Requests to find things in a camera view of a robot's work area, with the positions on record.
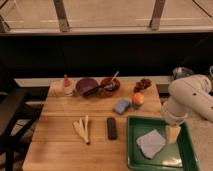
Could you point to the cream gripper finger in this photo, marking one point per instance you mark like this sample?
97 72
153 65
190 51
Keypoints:
172 133

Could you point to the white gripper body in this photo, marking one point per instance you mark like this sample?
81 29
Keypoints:
173 116

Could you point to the grey towel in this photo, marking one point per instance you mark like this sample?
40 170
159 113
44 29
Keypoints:
151 143

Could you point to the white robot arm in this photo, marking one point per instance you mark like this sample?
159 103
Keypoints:
189 93

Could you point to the grey metal bowl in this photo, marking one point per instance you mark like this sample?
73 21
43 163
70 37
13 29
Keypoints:
182 72

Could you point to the red-brown bowl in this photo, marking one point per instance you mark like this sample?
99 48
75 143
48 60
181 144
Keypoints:
110 91

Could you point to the purple bowl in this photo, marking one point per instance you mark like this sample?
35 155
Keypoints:
85 84

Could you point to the green plastic tray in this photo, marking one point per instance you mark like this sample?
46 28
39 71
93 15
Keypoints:
173 157

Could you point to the orange and green cup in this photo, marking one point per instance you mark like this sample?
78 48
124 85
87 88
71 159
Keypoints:
137 100

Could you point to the bunch of dark grapes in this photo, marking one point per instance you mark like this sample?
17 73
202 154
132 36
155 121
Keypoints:
142 85

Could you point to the blue sponge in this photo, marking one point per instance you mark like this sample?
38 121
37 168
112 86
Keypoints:
121 106

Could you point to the black rectangular remote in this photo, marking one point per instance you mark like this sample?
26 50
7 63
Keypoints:
112 129

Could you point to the black spatula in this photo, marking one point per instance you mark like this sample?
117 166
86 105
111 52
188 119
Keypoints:
95 89

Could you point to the yellow corn husk toy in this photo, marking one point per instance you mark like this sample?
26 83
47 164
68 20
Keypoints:
81 128

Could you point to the white bottle red cap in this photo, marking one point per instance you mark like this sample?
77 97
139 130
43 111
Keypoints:
67 86

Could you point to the dark chair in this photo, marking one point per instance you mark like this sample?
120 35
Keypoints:
13 108

